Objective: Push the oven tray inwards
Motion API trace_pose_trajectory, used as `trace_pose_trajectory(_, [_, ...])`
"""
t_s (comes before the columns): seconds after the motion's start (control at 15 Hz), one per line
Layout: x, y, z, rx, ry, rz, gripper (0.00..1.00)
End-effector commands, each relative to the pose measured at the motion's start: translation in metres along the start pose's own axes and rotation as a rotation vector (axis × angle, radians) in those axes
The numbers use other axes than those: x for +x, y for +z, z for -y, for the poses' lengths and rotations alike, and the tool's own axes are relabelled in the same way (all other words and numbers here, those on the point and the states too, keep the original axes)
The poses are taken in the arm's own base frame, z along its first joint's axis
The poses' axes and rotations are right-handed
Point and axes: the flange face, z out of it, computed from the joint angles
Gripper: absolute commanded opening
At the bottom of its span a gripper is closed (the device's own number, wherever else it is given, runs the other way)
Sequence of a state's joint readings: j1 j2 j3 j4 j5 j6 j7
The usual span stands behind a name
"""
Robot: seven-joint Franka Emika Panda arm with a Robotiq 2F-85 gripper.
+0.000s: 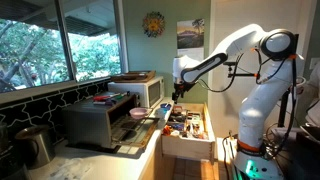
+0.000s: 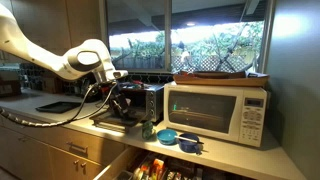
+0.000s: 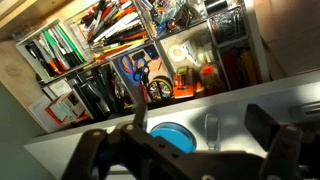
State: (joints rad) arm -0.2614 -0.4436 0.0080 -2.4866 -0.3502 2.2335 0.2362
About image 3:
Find white paper pad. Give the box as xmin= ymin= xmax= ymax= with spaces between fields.
xmin=27 ymin=94 xmax=69 ymax=134

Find clear tray of binder clips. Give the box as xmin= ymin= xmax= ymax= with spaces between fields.
xmin=207 ymin=5 xmax=250 ymax=47

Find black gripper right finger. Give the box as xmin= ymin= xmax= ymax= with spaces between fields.
xmin=244 ymin=103 xmax=304 ymax=180

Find red and yellow sticks bundle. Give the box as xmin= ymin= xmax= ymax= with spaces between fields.
xmin=219 ymin=48 xmax=261 ymax=90

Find clear tray of markers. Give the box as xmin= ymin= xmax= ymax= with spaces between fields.
xmin=15 ymin=18 xmax=95 ymax=84

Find white supply drawer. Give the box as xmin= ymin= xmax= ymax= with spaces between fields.
xmin=14 ymin=0 xmax=272 ymax=134

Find clear tray of pens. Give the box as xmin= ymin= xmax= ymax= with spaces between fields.
xmin=63 ymin=0 xmax=155 ymax=62

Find clear tray of mixed supplies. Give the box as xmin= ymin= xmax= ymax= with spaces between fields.
xmin=139 ymin=0 xmax=209 ymax=39

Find blue round bowl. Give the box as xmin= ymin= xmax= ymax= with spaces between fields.
xmin=149 ymin=121 xmax=197 ymax=154

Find blue handled scissors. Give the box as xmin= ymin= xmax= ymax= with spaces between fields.
xmin=117 ymin=54 xmax=152 ymax=85

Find white and orange box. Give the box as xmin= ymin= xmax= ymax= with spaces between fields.
xmin=44 ymin=91 xmax=93 ymax=127

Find clear drinking glass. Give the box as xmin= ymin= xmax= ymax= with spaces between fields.
xmin=203 ymin=112 xmax=222 ymax=152

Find black tape roll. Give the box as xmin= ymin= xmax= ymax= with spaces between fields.
xmin=203 ymin=0 xmax=230 ymax=15

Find black stapler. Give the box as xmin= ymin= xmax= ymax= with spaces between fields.
xmin=71 ymin=77 xmax=112 ymax=120

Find white tape roll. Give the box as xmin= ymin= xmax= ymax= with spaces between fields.
xmin=167 ymin=44 xmax=188 ymax=63

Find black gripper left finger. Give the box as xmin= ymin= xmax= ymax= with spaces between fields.
xmin=113 ymin=102 xmax=149 ymax=141

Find orange and green small box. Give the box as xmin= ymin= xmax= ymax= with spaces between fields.
xmin=199 ymin=64 xmax=218 ymax=88

